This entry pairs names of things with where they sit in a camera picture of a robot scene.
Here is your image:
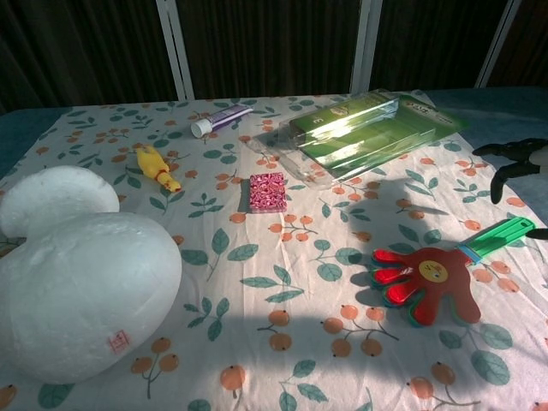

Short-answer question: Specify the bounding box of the floral print tablecloth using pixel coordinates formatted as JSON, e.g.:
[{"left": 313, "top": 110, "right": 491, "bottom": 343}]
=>
[{"left": 0, "top": 89, "right": 548, "bottom": 411}]

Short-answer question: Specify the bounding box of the white foam vase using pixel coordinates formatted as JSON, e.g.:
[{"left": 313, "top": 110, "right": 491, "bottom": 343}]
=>
[{"left": 0, "top": 164, "right": 183, "bottom": 385}]

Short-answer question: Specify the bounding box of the pink patterned card box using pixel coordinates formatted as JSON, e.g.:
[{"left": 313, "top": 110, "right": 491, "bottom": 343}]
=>
[{"left": 239, "top": 173, "right": 289, "bottom": 214}]

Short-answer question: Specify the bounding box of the white frame post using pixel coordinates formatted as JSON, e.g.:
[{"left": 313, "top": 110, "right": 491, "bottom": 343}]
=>
[
  {"left": 474, "top": 0, "right": 527, "bottom": 89},
  {"left": 154, "top": 0, "right": 194, "bottom": 103},
  {"left": 349, "top": 0, "right": 383, "bottom": 94}
]

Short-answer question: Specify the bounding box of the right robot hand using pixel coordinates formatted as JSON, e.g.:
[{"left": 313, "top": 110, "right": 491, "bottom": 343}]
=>
[{"left": 473, "top": 137, "right": 548, "bottom": 241}]

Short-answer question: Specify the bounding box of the purple white cream tube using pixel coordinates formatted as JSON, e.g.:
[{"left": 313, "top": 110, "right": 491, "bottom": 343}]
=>
[{"left": 190, "top": 102, "right": 254, "bottom": 139}]

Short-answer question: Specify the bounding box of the green blister package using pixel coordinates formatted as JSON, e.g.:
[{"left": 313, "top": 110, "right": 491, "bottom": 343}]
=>
[{"left": 247, "top": 88, "right": 472, "bottom": 189}]

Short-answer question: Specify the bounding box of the red hand-shaped clapper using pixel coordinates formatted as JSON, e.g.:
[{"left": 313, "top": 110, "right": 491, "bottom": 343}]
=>
[{"left": 371, "top": 217, "right": 537, "bottom": 329}]

